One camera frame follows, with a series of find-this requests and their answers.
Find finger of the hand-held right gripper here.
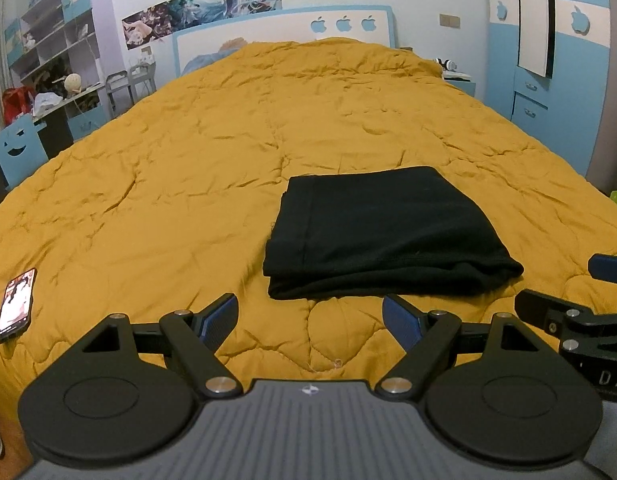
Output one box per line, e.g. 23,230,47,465
514,287,617,357
588,253,617,286

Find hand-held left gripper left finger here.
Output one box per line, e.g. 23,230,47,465
81,292,242,399

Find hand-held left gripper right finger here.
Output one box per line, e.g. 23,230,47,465
376,294,539,403

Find black pants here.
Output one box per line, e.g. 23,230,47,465
262,165,525,302

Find yellow quilt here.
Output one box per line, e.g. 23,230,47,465
0,36,617,411

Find blue wardrobe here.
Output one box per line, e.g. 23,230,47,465
483,0,614,181

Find black smartphone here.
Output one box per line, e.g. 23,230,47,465
0,267,38,345

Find blue nightstand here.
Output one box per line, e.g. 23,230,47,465
441,71,477,97

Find blue desk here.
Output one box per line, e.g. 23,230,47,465
31,82,112,161

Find pale blue small chair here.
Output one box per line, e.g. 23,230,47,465
105,62,158,113

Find wardrobe mirror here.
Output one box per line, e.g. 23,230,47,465
515,0,557,80

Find blue pillow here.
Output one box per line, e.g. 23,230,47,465
181,37,249,75

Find blue smiley face chair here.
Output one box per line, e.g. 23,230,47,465
0,112,52,191

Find white crumpled cloth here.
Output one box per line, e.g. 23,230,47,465
31,92,64,116

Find white and blue headboard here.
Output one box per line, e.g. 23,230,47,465
172,4,395,78

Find red bag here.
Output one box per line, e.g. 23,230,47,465
2,86,36,126

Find white shelf unit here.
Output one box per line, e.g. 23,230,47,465
3,0,103,87

